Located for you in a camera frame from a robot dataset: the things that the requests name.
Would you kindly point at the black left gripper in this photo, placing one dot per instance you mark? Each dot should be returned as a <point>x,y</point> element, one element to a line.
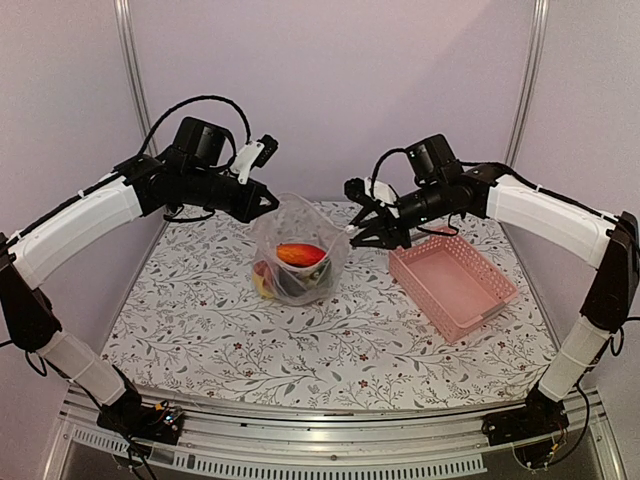
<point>248,207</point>

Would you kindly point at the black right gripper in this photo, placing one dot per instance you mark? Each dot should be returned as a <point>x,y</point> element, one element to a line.
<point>388,235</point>

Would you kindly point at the green toy cucumber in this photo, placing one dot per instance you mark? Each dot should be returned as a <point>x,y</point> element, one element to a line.
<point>318,276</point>

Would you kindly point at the clear zip top bag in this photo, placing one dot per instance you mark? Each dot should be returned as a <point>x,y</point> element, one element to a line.
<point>297,220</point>

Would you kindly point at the orange red toy mango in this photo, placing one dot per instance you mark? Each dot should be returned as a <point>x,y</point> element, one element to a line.
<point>300,254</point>

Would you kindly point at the purple toy eggplant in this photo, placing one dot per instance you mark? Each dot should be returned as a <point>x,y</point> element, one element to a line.
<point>288,285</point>

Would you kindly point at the red toy fruit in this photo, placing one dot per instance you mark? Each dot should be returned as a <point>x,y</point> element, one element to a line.
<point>262,270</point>

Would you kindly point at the yellow toy fruit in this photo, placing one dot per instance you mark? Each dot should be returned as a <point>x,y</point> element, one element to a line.
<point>263,288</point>

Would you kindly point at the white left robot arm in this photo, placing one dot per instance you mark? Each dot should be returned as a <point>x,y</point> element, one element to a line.
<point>43,263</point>

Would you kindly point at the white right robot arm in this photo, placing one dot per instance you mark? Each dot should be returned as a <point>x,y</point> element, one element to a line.
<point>605,243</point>

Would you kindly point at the pink perforated plastic basket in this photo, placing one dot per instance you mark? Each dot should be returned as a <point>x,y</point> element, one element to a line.
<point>451,282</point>

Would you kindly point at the floral patterned table mat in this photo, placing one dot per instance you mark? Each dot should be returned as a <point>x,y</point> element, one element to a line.
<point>194,323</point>

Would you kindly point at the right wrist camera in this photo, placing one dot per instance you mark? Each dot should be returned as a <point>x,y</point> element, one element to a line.
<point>373,195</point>

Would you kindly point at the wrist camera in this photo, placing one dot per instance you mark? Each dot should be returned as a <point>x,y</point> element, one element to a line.
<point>254,154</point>
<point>373,195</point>

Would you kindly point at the aluminium frame post left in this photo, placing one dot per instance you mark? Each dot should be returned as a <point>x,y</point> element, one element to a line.
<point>125,28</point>

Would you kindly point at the aluminium frame post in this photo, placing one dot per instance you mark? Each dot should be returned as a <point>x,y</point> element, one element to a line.
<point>125,28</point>
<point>534,56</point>

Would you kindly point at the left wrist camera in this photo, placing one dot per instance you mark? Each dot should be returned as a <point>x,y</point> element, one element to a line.
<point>254,154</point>

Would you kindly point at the front aluminium rail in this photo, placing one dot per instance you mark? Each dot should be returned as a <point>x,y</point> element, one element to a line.
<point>224,439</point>

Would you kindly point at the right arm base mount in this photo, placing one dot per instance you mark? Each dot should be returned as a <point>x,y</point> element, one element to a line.
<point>538,416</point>

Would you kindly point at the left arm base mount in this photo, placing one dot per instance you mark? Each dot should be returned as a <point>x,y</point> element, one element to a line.
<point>128,416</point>

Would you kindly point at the aluminium frame post right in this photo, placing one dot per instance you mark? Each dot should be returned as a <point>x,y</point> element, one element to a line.
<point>534,56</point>

